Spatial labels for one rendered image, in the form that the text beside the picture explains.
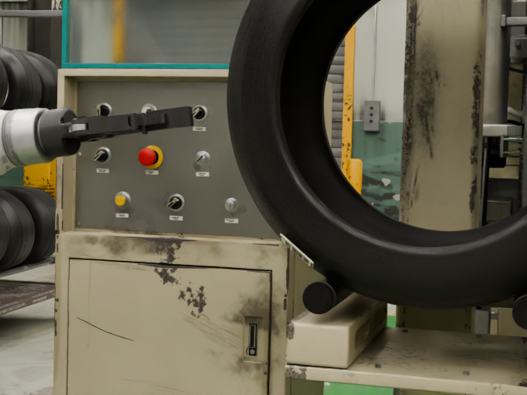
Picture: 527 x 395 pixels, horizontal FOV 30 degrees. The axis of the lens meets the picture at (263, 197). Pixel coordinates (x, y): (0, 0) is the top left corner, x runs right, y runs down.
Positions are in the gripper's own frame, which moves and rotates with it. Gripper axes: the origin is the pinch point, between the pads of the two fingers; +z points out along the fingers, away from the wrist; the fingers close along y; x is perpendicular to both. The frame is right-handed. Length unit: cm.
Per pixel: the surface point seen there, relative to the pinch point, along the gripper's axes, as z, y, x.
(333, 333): 23.9, -9.2, 32.6
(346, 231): 27.8, -12.4, 18.7
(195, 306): -22, 60, 36
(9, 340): -237, 338, 83
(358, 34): -123, 910, -136
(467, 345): 39, 15, 40
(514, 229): 49, -12, 20
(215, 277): -17, 60, 30
